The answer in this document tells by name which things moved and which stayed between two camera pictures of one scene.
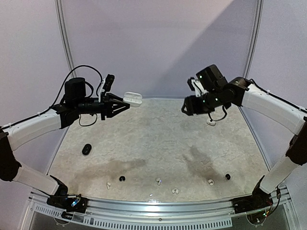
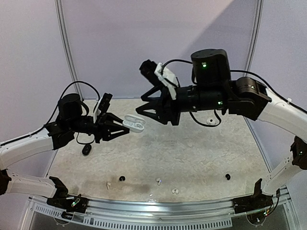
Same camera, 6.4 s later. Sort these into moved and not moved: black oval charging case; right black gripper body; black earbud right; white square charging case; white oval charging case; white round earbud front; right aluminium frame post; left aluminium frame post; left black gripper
Moved: right black gripper body; white oval charging case; left black gripper
Not moved: black oval charging case; black earbud right; right aluminium frame post; white round earbud front; white square charging case; left aluminium frame post
